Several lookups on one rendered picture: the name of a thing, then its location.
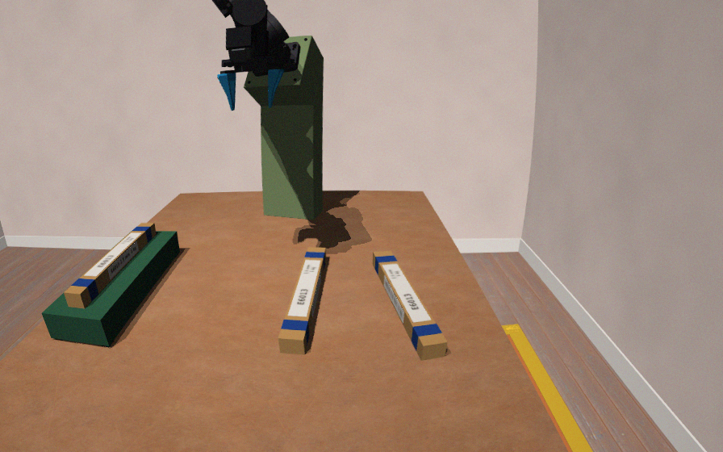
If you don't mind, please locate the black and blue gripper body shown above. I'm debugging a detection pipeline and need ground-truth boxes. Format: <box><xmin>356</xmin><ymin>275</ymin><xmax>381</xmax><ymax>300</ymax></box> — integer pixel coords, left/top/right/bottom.
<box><xmin>220</xmin><ymin>56</ymin><xmax>282</xmax><ymax>74</ymax></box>

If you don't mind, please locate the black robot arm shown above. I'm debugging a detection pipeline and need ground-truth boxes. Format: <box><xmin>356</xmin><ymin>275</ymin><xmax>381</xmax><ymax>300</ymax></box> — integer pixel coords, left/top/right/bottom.
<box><xmin>212</xmin><ymin>0</ymin><xmax>300</xmax><ymax>73</ymax></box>

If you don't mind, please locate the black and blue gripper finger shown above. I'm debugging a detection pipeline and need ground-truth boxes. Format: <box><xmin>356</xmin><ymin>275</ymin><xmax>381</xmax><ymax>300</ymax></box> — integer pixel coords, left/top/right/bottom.
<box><xmin>268</xmin><ymin>69</ymin><xmax>284</xmax><ymax>108</ymax></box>
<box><xmin>217</xmin><ymin>73</ymin><xmax>236</xmax><ymax>111</ymax></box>

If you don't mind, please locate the tan box with white label and blue bands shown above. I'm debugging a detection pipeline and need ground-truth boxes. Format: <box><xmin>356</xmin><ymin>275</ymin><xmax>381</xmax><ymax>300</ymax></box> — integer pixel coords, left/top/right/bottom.
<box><xmin>278</xmin><ymin>247</ymin><xmax>326</xmax><ymax>355</ymax></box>

